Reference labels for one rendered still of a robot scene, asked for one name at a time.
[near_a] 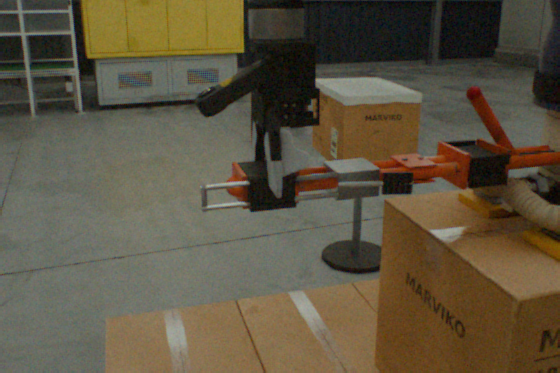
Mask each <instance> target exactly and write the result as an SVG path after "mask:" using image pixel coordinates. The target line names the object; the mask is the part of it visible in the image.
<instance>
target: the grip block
mask: <svg viewBox="0 0 560 373"><path fill-rule="evenodd" d="M440 155H443V156H444V157H446V160H447V163H451V162H457V163H459V164H460V166H461V172H460V174H459V175H457V176H449V177H441V179H445V180H447V181H448V182H449V183H451V184H453V185H455V186H457V187H459V188H461V189H462V190H466V189H467V182H469V184H468V187H469V188H478V187H486V186H501V185H503V186H504V185H507V184H508V177H509V164H510V157H511V150H509V149H507V148H504V147H502V146H500V145H497V144H496V143H491V142H489V141H487V140H484V139H482V138H477V140H476V145H475V140H474V139H471V140H462V141H451V142H438V147H437V156H440Z"/></svg>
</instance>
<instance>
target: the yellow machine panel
mask: <svg viewBox="0 0 560 373"><path fill-rule="evenodd" d="M80 5H81V13H82V22H83V39H84V47H85V52H86V55H87V58H88V59H93V63H94V72H95V89H96V97H97V99H98V101H99V105H100V106H101V110H112V109H125V108H139V107H159V106H179V105H193V104H195V102H194V99H195V98H197V97H198V94H199V93H200V92H202V91H204V90H205V89H208V88H209V87H211V86H216V85H217V84H220V83H221V82H223V81H225V80H227V79H228V78H229V77H231V76H234V75H235V74H236V73H237V55H236V53H244V42H243V0H80Z"/></svg>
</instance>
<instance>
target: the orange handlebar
mask: <svg viewBox="0 0 560 373"><path fill-rule="evenodd" d="M515 149H516V152H517V153H522V152H530V151H540V150H550V148H549V145H541V146H532V147H522V148H515ZM390 158H391V159H392V160H384V161H374V162H370V163H371V164H373V165H376V167H378V168H379V169H380V178H379V181H382V176H383V172H413V185H415V184H423V183H431V182H435V179H433V178H441V177H449V176H457V175H459V174H460V172H461V166H460V164H459V163H457V162H451V163H447V160H446V157H444V156H443V155H440V156H430V157H421V156H420V155H419V154H407V155H398V156H390ZM555 164H560V151H557V152H548V153H539V154H530V155H522V156H513V157H510V164H509V170H515V169H522V168H531V167H539V166H548V165H555ZM320 173H327V170H326V167H325V166H317V167H309V168H304V169H302V170H300V171H299V176H302V175H310V174H320ZM229 182H238V181H237V179H236V177H235V175H234V176H232V177H230V178H229V179H227V181H226V183H229ZM336 187H338V179H337V178H331V179H313V180H304V181H299V187H298V188H299V193H300V192H308V191H317V190H324V189H333V188H336ZM226 190H227V193H228V194H231V195H233V196H235V197H242V187H234V188H226Z"/></svg>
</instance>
